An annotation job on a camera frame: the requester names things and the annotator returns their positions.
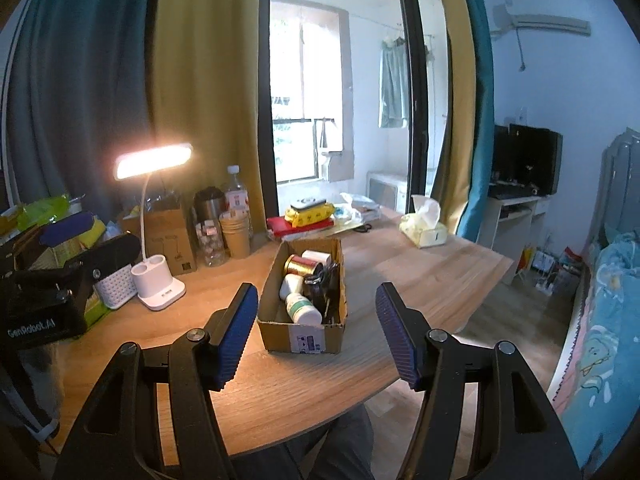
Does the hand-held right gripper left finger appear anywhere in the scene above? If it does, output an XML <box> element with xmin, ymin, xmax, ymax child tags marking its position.
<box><xmin>52</xmin><ymin>282</ymin><xmax>260</xmax><ymax>480</ymax></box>

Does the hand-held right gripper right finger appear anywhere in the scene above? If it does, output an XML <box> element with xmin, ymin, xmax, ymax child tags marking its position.
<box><xmin>375</xmin><ymin>282</ymin><xmax>583</xmax><ymax>480</ymax></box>

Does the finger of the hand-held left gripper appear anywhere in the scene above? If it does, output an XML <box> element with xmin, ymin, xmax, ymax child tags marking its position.
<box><xmin>0</xmin><ymin>211</ymin><xmax>96</xmax><ymax>273</ymax></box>
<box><xmin>62</xmin><ymin>234</ymin><xmax>142</xmax><ymax>288</ymax></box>

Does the white green-label pill bottle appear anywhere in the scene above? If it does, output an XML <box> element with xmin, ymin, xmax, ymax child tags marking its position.
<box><xmin>285</xmin><ymin>294</ymin><xmax>323</xmax><ymax>326</ymax></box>

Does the white small jar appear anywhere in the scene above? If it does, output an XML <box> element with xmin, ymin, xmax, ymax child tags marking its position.
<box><xmin>278</xmin><ymin>274</ymin><xmax>305</xmax><ymax>302</ymax></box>

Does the black wrist watch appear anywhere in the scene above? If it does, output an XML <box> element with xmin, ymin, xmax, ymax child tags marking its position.
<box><xmin>305</xmin><ymin>267</ymin><xmax>333</xmax><ymax>301</ymax></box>

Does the red and gold can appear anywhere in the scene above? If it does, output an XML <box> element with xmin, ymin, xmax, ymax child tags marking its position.
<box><xmin>284</xmin><ymin>255</ymin><xmax>326</xmax><ymax>278</ymax></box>

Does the green yellow sponge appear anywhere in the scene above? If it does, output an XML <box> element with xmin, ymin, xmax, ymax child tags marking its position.
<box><xmin>75</xmin><ymin>217</ymin><xmax>108</xmax><ymax>251</ymax></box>

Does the light blue cloth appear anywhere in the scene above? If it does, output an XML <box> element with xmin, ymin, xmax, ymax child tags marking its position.
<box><xmin>102</xmin><ymin>219</ymin><xmax>132</xmax><ymax>241</ymax></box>

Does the green pack of paper cups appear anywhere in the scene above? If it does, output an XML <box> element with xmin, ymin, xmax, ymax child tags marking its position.
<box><xmin>0</xmin><ymin>199</ymin><xmax>113</xmax><ymax>331</ymax></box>

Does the white plastic basket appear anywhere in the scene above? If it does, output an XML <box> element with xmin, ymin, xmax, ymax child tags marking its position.
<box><xmin>94</xmin><ymin>260</ymin><xmax>138</xmax><ymax>310</ymax></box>

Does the white desk lamp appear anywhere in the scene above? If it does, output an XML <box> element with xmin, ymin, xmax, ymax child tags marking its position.
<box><xmin>115</xmin><ymin>142</ymin><xmax>195</xmax><ymax>311</ymax></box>

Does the brown cardboard lamp box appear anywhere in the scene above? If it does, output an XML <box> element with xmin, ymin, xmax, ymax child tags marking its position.
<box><xmin>121</xmin><ymin>208</ymin><xmax>197</xmax><ymax>277</ymax></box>

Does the patterned glass jar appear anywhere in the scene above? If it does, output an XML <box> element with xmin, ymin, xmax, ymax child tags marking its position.
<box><xmin>197</xmin><ymin>220</ymin><xmax>228</xmax><ymax>267</ymax></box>

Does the stack of brown paper cups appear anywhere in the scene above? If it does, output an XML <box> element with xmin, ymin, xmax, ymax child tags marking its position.
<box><xmin>219</xmin><ymin>209</ymin><xmax>252</xmax><ymax>260</ymax></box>

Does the yellow tissue pack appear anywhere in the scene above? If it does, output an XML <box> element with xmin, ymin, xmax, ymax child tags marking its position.
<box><xmin>399</xmin><ymin>194</ymin><xmax>448</xmax><ymax>249</ymax></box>

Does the steel thermos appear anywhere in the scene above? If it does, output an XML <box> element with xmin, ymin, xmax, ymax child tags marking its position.
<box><xmin>194</xmin><ymin>186</ymin><xmax>226</xmax><ymax>226</ymax></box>

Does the red book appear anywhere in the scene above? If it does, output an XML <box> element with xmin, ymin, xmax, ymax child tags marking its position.
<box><xmin>266</xmin><ymin>215</ymin><xmax>336</xmax><ymax>238</ymax></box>

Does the person's leg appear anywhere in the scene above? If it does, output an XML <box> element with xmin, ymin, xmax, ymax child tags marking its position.
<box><xmin>235</xmin><ymin>402</ymin><xmax>376</xmax><ymax>480</ymax></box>

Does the yellow packet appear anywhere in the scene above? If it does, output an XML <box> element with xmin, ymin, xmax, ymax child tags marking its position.
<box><xmin>285</xmin><ymin>203</ymin><xmax>335</xmax><ymax>227</ymax></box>

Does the clear plastic bag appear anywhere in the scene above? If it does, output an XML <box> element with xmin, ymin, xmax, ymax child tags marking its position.
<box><xmin>332</xmin><ymin>191</ymin><xmax>383</xmax><ymax>224</ymax></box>

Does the clear water bottle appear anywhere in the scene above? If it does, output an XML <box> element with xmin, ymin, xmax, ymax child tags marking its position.
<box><xmin>224</xmin><ymin>165</ymin><xmax>251</xmax><ymax>211</ymax></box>

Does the wide teal curtain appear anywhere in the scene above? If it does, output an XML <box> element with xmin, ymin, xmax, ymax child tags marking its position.
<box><xmin>0</xmin><ymin>0</ymin><xmax>166</xmax><ymax>221</ymax></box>

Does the white monitor stand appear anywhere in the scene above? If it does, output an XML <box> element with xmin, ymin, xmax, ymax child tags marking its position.
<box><xmin>477</xmin><ymin>187</ymin><xmax>548</xmax><ymax>286</ymax></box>

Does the white appliance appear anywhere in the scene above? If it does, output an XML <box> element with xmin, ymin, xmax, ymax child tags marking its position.
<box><xmin>366</xmin><ymin>171</ymin><xmax>408</xmax><ymax>214</ymax></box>

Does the pile of floor clutter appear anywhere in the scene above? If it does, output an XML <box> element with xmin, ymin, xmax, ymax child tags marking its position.
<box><xmin>517</xmin><ymin>244</ymin><xmax>583</xmax><ymax>297</ymax></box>

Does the wide yellow curtain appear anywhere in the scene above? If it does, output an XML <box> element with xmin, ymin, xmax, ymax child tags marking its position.
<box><xmin>147</xmin><ymin>0</ymin><xmax>276</xmax><ymax>233</ymax></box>

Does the narrow teal curtain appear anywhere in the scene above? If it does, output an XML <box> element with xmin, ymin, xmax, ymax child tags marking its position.
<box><xmin>452</xmin><ymin>0</ymin><xmax>501</xmax><ymax>248</ymax></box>

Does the black monitor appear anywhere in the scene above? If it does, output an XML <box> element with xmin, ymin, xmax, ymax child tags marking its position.
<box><xmin>492</xmin><ymin>122</ymin><xmax>563</xmax><ymax>197</ymax></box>

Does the narrow yellow curtain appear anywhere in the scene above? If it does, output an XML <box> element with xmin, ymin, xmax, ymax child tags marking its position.
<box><xmin>432</xmin><ymin>0</ymin><xmax>476</xmax><ymax>236</ymax></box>

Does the hanging green garment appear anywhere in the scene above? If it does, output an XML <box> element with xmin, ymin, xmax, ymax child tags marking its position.
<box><xmin>378</xmin><ymin>37</ymin><xmax>412</xmax><ymax>130</ymax></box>

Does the balcony window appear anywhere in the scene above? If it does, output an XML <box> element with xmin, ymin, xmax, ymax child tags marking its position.
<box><xmin>270</xmin><ymin>2</ymin><xmax>351</xmax><ymax>183</ymax></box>

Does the grey bed headboard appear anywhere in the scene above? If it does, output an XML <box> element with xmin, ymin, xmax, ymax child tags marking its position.
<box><xmin>582</xmin><ymin>130</ymin><xmax>640</xmax><ymax>261</ymax></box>

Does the white air conditioner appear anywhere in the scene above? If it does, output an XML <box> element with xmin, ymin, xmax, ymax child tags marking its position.
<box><xmin>492</xmin><ymin>0</ymin><xmax>592</xmax><ymax>37</ymax></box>

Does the black sliding door frame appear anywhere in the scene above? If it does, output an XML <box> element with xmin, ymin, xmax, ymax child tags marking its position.
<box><xmin>395</xmin><ymin>0</ymin><xmax>451</xmax><ymax>216</ymax></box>

